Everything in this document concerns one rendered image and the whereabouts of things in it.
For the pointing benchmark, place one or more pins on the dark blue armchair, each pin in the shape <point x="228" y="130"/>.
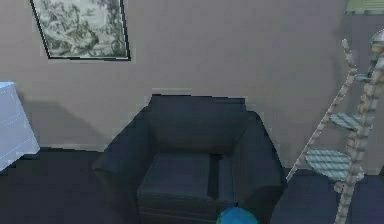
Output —
<point x="186" y="150"/>

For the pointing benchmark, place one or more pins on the blue round ball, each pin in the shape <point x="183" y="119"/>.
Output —
<point x="237" y="216"/>

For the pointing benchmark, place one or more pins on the black framed landscape picture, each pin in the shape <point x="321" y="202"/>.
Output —
<point x="81" y="26"/>

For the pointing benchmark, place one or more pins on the white chest of drawers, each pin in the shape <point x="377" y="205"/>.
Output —
<point x="15" y="130"/>

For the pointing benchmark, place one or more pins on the green window blind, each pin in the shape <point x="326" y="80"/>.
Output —
<point x="365" y="6"/>

